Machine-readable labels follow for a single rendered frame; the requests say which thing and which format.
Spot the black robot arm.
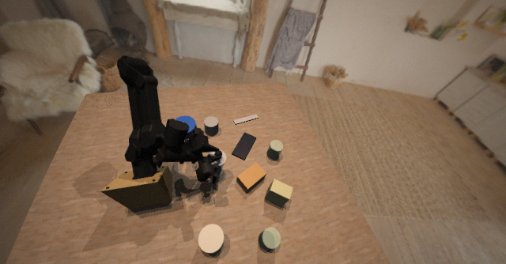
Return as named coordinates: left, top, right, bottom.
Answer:
left=117, top=55, right=210, bottom=180

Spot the blue short cylinder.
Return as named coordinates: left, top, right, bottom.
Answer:
left=175, top=115, right=197, bottom=139

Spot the glass french press with black handle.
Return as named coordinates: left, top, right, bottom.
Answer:
left=210, top=150, right=226, bottom=184

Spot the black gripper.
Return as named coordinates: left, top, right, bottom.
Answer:
left=179, top=142, right=221, bottom=182

